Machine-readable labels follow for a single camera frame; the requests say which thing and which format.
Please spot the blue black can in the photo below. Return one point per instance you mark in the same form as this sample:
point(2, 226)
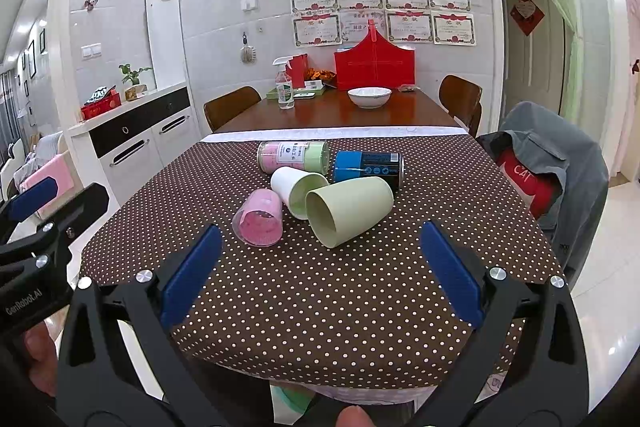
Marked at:
point(355, 164)

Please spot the small potted plant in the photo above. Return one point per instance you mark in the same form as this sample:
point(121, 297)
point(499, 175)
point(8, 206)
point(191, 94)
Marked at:
point(132, 75)

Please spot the grey jacket on chair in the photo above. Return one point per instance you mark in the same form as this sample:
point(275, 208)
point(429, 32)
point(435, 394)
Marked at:
point(546, 143)

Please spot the white door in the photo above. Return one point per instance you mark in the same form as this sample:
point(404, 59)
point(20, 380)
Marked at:
point(534, 66)

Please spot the pink cup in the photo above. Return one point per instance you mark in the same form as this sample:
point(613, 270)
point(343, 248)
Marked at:
point(258, 222)

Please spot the red box on sideboard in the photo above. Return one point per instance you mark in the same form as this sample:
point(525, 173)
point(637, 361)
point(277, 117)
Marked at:
point(102, 101)

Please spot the brown wooden chair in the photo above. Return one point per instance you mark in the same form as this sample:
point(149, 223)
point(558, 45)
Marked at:
point(221, 110)
point(461, 100)

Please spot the small red envelope box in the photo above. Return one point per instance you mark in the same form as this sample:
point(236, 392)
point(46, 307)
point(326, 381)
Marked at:
point(297, 68)

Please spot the green tray on table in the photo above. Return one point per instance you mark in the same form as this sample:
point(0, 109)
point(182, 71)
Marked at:
point(297, 93)

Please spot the white cup green inside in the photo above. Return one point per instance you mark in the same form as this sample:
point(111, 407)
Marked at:
point(292, 185)

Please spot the white black sideboard cabinet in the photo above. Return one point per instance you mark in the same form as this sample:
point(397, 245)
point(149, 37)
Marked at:
point(128, 145)

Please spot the pale green cup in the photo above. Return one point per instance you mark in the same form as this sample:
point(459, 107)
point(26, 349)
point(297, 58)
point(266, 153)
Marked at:
point(344, 210)

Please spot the left brown wooden chair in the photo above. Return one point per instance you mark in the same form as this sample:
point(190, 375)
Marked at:
point(221, 110)

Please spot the pink cloth on sofa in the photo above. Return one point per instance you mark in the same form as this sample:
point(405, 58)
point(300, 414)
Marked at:
point(59, 184)

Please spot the person's right hand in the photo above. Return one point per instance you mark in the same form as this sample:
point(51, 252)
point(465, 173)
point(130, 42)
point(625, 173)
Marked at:
point(354, 416)

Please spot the clear spray bottle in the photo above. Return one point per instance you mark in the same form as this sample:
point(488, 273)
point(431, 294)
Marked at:
point(284, 82)

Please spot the right brown wooden chair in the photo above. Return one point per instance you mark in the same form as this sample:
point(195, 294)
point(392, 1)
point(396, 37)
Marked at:
point(461, 100)

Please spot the red diamond door decoration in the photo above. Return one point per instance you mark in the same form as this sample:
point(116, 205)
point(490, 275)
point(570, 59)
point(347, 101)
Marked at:
point(527, 15)

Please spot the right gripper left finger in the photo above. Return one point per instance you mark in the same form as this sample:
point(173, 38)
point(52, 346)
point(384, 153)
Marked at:
point(97, 382)

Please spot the pink green paper can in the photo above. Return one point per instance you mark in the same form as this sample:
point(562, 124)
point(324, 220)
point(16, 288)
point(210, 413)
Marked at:
point(310, 156)

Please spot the white ceramic bowl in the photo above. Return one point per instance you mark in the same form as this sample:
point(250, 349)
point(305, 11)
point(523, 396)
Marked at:
point(370, 97)

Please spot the person's left hand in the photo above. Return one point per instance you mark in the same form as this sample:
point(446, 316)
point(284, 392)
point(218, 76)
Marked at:
point(43, 368)

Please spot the orange snack pile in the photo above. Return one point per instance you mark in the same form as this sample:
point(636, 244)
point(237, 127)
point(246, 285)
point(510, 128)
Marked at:
point(315, 77)

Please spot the red cushion with letters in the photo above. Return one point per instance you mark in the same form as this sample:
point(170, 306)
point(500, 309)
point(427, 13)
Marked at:
point(538, 191)

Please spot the red gift bag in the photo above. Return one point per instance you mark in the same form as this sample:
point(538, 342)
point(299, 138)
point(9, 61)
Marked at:
point(374, 62)

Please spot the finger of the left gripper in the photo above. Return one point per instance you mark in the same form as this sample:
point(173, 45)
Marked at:
point(70, 216)
point(22, 206)

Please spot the brown polka dot tablecloth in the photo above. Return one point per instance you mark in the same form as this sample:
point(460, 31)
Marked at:
point(366, 315)

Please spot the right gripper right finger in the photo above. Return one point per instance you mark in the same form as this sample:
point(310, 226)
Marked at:
point(547, 382)

